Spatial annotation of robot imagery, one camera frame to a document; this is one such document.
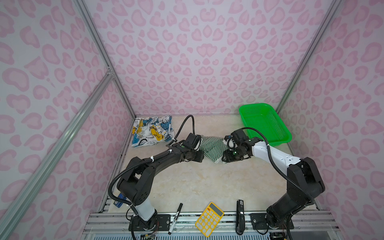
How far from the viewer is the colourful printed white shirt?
3.39ft

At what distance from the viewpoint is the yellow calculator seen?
2.36ft

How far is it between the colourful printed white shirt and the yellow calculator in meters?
0.50
